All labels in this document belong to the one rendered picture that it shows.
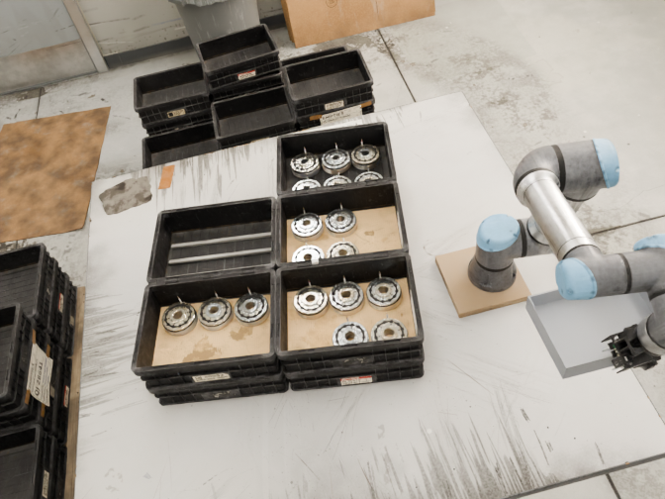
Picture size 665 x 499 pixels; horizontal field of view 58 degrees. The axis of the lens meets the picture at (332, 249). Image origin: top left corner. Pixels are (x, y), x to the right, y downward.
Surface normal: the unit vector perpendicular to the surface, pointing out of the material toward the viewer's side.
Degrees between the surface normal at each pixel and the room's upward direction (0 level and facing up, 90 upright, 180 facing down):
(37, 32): 90
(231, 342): 0
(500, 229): 7
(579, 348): 2
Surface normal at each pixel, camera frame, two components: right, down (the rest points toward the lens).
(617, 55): -0.13, -0.62
